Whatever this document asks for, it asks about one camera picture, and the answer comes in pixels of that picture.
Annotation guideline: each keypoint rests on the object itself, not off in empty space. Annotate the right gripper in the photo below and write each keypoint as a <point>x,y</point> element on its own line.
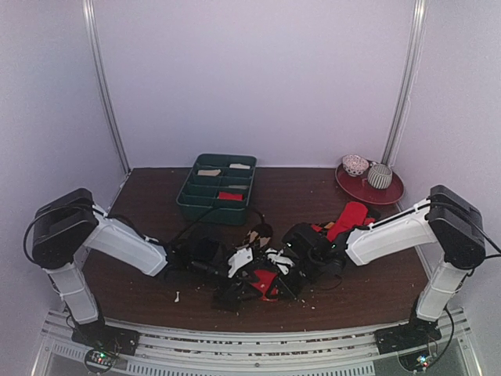
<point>290,279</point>

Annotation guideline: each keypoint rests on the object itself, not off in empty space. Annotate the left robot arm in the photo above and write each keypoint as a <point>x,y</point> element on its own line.
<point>74,221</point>

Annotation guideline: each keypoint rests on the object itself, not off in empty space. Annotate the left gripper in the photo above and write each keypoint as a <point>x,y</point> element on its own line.
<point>232,291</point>

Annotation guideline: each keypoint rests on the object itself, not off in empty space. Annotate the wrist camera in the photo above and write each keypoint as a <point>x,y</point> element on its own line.
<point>205,253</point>
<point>306,243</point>

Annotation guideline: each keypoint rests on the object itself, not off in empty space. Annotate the brown argyle sock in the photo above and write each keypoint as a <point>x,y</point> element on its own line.
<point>258,238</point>

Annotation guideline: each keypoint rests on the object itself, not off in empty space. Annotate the black red argyle sock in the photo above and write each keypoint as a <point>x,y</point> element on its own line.
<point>323,228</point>

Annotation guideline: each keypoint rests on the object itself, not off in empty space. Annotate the red round plate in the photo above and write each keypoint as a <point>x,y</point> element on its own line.
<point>359,188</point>

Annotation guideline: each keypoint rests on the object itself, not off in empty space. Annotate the striped ceramic cup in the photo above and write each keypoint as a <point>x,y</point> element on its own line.
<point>379,176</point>

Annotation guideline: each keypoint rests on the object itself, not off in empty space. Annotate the aluminium front rail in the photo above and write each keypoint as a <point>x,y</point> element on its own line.
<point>169,351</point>

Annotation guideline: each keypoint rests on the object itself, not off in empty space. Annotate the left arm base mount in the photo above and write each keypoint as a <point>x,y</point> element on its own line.
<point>105,344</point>

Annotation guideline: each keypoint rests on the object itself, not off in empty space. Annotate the white cloth in tray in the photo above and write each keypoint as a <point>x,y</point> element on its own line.
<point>240,166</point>

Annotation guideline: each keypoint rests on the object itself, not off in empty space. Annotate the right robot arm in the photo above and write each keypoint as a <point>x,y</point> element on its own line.
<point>443,218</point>

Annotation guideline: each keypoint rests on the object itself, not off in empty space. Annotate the red snowflake sock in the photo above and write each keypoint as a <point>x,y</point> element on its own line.
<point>264,283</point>

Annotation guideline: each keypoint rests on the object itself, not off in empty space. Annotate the white patterned bowl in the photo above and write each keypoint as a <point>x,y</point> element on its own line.
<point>354,164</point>

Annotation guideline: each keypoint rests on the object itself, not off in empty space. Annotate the red cloth in tray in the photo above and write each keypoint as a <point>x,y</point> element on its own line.
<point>227,196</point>

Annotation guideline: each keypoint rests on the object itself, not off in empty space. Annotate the aluminium post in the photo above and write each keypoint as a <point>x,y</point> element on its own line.
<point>89,15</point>
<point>408,77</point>

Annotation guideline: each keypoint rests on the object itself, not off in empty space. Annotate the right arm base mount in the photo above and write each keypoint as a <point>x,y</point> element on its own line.
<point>412,342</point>

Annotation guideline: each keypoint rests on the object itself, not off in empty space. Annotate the beige cloth in tray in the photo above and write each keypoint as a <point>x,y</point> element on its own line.
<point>209,172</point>

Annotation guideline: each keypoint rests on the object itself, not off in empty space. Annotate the right aluminium post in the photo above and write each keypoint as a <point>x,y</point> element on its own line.
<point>408,77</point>

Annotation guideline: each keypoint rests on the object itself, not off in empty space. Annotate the green compartment tray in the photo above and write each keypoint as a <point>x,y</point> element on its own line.
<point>198,197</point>

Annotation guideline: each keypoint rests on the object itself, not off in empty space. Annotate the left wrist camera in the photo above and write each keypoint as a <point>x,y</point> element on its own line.
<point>205,253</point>

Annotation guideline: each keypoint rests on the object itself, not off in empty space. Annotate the left aluminium post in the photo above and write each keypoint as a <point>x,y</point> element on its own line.
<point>89,15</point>

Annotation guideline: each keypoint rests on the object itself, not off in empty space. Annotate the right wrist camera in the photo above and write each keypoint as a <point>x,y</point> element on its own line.
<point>306,243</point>

